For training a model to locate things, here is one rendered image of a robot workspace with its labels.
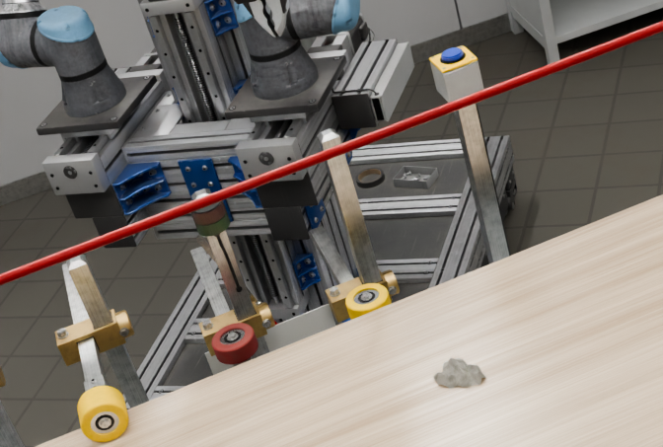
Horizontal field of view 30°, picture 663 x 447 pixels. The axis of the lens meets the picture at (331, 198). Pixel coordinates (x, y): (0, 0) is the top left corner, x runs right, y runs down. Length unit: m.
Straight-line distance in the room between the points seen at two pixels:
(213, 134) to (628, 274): 1.11
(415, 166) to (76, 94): 1.40
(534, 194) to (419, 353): 2.04
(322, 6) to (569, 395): 1.05
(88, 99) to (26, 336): 1.48
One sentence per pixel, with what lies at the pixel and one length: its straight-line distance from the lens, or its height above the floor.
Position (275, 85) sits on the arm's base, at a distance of 2.70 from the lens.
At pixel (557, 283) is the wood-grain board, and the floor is 0.90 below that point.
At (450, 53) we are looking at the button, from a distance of 2.25.
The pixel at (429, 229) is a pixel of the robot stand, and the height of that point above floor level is 0.21.
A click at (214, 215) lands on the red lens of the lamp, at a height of 1.13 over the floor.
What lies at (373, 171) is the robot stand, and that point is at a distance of 3.98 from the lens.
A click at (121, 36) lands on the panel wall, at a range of 4.83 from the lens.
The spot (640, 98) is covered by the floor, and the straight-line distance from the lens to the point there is 4.51.
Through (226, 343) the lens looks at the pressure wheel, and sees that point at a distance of 2.25.
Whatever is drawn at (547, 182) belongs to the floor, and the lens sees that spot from 4.13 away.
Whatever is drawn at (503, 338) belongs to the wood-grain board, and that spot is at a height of 0.90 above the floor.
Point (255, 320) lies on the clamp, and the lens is 2.35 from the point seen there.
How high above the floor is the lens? 2.20
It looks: 31 degrees down
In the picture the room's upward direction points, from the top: 17 degrees counter-clockwise
